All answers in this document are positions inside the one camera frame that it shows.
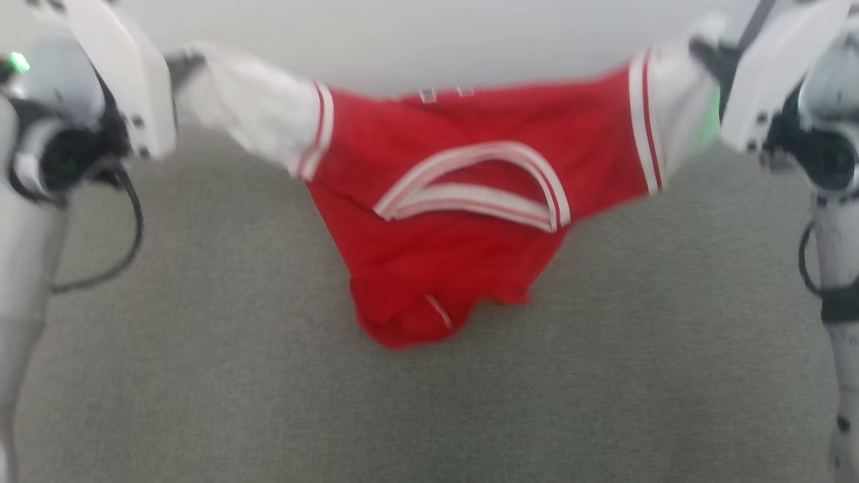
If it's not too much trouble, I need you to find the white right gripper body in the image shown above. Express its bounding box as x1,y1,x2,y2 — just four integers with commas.
719,0,854,156

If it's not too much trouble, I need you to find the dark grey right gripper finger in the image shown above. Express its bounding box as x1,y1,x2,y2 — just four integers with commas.
689,37,740,91

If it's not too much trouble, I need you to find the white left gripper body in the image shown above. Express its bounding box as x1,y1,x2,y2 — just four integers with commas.
62,0,178,162

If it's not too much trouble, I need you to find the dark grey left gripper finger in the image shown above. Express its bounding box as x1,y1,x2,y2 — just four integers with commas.
166,54,206,92

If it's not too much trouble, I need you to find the red and white jersey shirt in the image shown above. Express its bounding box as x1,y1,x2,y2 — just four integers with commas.
176,42,731,350

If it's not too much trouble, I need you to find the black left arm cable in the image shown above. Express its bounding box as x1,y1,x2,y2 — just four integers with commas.
51,164,146,294

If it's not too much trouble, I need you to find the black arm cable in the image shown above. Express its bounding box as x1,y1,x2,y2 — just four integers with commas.
797,219,825,297
51,164,146,294

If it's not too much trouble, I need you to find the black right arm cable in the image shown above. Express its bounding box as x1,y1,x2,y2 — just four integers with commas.
797,219,825,297

